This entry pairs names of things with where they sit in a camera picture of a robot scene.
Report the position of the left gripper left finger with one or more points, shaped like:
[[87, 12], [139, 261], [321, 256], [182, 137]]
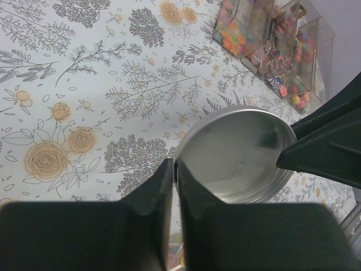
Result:
[[128, 234]]

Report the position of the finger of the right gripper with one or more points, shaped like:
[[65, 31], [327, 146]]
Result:
[[328, 140]]

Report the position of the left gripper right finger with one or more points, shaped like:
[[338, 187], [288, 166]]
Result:
[[259, 236]]

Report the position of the silver round jar lid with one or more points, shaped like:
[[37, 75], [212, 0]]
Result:
[[233, 151]]

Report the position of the clear compartment candy box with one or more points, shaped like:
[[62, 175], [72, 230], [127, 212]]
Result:
[[286, 44]]

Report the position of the clear plastic jar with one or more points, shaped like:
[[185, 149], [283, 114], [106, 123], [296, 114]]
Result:
[[176, 260]]

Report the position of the floral patterned table mat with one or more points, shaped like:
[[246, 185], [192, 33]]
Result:
[[94, 94]]

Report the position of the aluminium frame rail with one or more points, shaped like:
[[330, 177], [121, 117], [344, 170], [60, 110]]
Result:
[[351, 227]]

